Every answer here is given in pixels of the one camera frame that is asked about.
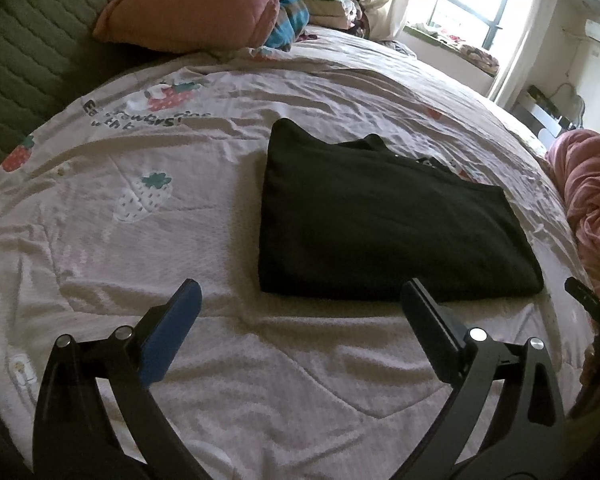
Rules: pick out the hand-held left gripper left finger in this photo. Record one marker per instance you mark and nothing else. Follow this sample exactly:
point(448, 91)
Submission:
point(175, 330)

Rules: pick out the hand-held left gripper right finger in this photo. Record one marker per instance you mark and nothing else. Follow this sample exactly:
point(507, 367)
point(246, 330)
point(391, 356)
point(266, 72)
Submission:
point(430, 330)

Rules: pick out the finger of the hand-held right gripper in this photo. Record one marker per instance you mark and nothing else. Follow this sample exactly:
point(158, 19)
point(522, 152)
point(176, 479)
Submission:
point(587, 300)

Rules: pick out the black shirt with orange patches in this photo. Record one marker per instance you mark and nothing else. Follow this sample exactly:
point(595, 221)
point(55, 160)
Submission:
point(380, 225)

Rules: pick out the heap of mixed clothes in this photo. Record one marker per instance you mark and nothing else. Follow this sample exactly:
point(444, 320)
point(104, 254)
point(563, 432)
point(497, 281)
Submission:
point(357, 10)

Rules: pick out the strawberry printed bed quilt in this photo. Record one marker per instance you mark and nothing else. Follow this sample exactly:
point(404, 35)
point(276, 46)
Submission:
point(155, 260)

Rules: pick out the pink fleece blanket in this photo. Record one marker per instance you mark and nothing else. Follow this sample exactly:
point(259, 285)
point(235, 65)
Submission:
point(595, 200)

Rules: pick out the white shelf unit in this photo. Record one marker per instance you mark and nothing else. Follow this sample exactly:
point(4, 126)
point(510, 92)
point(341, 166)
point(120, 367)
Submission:
point(535, 112)

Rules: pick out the white electric fan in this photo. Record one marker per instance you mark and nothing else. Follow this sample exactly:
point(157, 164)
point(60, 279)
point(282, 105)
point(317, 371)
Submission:
point(571, 106)

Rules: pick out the floral cloth on windowsill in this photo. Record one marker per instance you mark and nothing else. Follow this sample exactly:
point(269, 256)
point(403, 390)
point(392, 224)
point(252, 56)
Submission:
point(477, 57)

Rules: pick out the dark patterned cloth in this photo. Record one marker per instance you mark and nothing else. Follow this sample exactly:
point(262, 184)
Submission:
point(401, 48)

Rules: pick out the maroon cloth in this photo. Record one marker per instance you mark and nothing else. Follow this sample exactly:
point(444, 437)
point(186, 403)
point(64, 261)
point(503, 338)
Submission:
point(310, 36)

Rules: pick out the grey-green quilted cover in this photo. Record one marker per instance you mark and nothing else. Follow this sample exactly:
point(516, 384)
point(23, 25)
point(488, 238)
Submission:
point(25, 50)

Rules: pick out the pink quilted pillow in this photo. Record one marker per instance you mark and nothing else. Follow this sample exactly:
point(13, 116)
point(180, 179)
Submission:
point(195, 5)

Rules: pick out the blue striped blanket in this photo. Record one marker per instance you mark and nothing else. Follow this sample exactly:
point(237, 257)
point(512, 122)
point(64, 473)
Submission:
point(290, 20)

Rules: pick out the cream folded garment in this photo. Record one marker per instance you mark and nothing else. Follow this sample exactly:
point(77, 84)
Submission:
point(327, 12)

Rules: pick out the window with dark frame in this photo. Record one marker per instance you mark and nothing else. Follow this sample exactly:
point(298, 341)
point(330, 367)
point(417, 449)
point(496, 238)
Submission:
point(460, 5)

